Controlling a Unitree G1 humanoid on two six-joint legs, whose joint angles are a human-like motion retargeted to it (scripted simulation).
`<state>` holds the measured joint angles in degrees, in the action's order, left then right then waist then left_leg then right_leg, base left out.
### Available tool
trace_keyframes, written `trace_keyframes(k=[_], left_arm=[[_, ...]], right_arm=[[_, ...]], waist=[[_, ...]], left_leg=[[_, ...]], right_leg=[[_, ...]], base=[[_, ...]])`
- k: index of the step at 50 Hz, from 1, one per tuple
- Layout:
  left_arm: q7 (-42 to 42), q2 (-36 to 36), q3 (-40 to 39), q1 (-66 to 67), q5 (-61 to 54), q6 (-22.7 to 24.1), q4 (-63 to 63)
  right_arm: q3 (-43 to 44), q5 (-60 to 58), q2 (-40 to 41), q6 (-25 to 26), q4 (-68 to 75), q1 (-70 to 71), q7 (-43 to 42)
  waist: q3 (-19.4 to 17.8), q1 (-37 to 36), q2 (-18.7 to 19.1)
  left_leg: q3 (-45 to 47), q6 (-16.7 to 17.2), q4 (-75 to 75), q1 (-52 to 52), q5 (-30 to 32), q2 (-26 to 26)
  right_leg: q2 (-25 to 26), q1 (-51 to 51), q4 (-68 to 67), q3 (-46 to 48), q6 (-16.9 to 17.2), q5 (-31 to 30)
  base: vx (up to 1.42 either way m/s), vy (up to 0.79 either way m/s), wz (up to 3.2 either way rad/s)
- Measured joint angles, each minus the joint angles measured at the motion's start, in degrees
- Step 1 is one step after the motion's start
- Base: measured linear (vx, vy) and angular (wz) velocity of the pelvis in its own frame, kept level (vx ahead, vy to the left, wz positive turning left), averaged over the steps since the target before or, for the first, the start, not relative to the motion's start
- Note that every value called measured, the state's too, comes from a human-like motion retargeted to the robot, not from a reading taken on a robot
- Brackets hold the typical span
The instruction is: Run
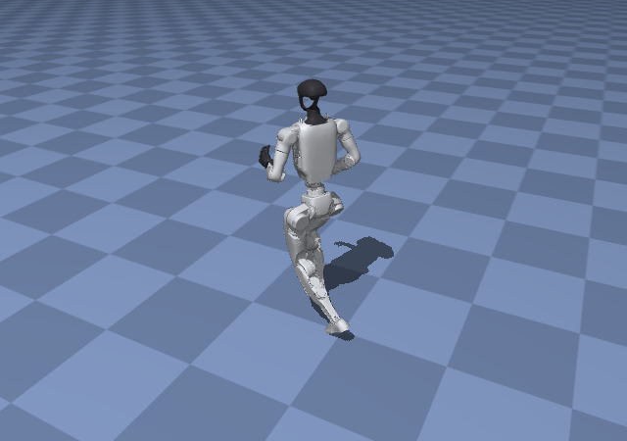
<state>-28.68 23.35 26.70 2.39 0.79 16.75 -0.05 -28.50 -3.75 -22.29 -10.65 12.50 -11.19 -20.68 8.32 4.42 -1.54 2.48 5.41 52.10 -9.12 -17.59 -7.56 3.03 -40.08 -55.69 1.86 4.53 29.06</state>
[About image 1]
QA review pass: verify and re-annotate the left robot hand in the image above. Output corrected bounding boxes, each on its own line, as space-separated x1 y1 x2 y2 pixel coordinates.
259 145 273 169

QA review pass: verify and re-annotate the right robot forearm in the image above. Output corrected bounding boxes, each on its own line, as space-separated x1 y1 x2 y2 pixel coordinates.
332 156 351 174

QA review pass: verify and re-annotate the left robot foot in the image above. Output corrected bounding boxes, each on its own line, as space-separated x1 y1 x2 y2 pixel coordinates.
324 318 350 333

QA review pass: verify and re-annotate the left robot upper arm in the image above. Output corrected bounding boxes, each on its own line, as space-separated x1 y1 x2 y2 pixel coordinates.
269 125 299 183

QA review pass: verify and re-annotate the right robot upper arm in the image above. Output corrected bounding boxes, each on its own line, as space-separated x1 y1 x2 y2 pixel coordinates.
333 119 361 167

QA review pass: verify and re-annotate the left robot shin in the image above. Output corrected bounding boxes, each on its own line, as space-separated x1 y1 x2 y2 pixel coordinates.
295 265 339 324

